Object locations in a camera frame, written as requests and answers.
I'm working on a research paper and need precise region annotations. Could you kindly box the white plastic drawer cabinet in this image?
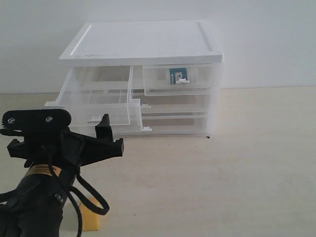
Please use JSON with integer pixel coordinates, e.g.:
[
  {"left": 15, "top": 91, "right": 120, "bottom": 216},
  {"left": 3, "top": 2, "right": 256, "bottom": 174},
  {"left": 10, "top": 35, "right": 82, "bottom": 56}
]
[{"left": 60, "top": 20, "right": 224, "bottom": 136}]

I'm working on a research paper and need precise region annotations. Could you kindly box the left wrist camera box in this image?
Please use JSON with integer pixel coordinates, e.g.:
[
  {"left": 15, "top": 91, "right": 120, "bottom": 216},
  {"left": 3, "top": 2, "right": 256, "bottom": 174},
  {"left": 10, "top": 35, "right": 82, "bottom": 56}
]
[{"left": 0, "top": 109, "right": 72, "bottom": 137}]

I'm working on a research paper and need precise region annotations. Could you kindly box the white bottle blue label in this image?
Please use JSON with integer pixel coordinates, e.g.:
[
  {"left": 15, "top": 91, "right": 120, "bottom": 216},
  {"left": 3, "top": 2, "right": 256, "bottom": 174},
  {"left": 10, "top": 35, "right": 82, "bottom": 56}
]
[{"left": 169, "top": 68, "right": 188, "bottom": 85}]

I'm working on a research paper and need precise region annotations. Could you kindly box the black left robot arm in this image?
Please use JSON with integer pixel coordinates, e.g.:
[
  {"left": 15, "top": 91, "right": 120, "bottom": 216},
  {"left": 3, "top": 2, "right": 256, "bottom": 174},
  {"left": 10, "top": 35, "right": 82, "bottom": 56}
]
[{"left": 0, "top": 109, "right": 124, "bottom": 237}]

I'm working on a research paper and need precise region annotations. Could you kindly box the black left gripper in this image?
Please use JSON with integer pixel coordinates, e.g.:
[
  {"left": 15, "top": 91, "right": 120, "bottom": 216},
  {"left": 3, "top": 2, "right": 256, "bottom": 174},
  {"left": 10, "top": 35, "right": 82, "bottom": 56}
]
[{"left": 7, "top": 114, "right": 123, "bottom": 167}]

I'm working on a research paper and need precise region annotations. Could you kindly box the yellow cheese wedge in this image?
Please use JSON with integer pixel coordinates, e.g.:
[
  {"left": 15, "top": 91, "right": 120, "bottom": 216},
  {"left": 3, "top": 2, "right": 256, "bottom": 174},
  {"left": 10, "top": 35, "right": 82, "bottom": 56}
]
[{"left": 79, "top": 202, "right": 100, "bottom": 232}]

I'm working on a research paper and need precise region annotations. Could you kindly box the clear drawer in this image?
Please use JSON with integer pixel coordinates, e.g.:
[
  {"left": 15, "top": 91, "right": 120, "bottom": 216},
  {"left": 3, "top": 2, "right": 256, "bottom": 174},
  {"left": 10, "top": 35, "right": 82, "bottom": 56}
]
[
  {"left": 143, "top": 114, "right": 210, "bottom": 135},
  {"left": 46, "top": 66, "right": 143, "bottom": 133},
  {"left": 143, "top": 64, "right": 215, "bottom": 96},
  {"left": 136, "top": 95, "right": 209, "bottom": 114}
]

